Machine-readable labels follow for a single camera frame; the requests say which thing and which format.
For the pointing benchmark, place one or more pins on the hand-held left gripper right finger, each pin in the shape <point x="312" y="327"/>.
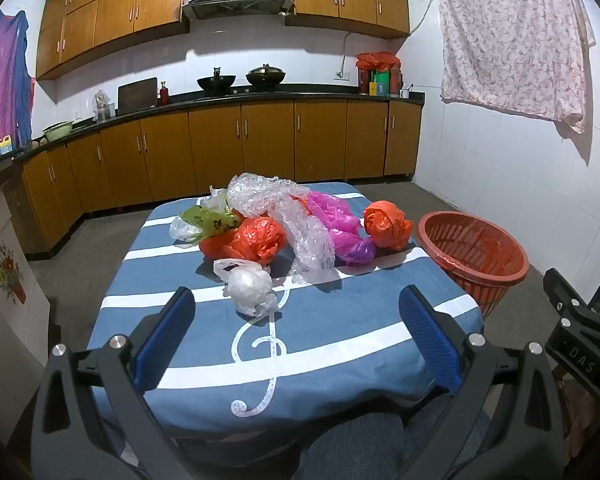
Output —
<point x="430" y="340"/>

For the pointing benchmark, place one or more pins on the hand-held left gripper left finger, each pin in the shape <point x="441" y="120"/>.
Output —
<point x="162" y="340"/>

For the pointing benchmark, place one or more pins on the red plastic basket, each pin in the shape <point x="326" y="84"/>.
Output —
<point x="480" y="265"/>

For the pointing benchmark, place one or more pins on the small white plastic bag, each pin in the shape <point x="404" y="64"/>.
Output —
<point x="250" y="285"/>

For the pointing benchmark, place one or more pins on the clear plastic bag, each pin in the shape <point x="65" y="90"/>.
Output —
<point x="182" y="230"/>
<point x="215" y="200"/>

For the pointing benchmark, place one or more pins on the orange balled plastic bag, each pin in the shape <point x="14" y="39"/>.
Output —
<point x="387" y="222"/>

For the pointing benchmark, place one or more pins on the green printed plastic bag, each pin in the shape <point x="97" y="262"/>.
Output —
<point x="212" y="221"/>

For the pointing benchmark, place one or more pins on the red plastic bag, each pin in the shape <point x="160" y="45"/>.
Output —
<point x="299" y="201"/>
<point x="255" y="240"/>

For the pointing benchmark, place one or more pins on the pink plastic bag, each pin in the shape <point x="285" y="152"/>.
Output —
<point x="340" y="220"/>

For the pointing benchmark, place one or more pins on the clear bubble wrap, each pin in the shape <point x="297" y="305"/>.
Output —
<point x="300" y="235"/>

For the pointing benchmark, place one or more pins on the blue white striped tablecloth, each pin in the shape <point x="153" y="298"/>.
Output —
<point x="330" y="335"/>

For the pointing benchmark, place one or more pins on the blue grey fabric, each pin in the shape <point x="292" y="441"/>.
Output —
<point x="350" y="450"/>

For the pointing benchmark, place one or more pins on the white flower print panel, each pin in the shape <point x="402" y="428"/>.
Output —
<point x="10" y="270"/>

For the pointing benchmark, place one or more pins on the wooden lower cabinets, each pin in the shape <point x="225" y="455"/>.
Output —
<point x="265" y="140"/>

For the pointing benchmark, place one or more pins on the green basin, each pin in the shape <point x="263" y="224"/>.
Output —
<point x="57" y="131"/>

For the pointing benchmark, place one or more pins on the clear plastic container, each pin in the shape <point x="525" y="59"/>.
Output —
<point x="102" y="107"/>

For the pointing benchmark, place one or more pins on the red bottle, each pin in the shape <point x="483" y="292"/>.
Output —
<point x="164" y="95"/>

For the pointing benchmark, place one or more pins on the dark cutting board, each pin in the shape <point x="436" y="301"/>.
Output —
<point x="137" y="96"/>

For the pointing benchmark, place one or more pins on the white cup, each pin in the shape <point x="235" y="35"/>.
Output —
<point x="406" y="93"/>

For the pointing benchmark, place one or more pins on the yellow bottle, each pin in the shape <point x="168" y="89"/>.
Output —
<point x="5" y="147"/>

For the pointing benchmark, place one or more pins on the red canister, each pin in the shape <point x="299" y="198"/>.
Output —
<point x="364" y="82"/>
<point x="396" y="82"/>

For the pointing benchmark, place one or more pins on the green box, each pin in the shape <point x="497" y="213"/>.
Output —
<point x="380" y="84"/>

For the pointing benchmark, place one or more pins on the black wok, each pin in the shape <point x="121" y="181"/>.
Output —
<point x="215" y="82"/>

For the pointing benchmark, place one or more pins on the pink floral hanging cloth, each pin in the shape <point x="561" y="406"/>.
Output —
<point x="510" y="35"/>

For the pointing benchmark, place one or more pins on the black kitchen countertop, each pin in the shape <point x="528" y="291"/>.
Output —
<point x="305" y="94"/>

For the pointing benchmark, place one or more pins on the black pot with lid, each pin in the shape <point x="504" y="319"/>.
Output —
<point x="265" y="77"/>

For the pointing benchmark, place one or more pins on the red bags on canisters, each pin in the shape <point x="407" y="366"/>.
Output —
<point x="377" y="60"/>

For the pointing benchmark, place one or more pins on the purple blue hanging cloth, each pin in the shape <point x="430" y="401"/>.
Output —
<point x="0" y="85"/>

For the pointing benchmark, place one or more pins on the white wall socket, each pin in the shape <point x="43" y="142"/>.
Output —
<point x="341" y="76"/>

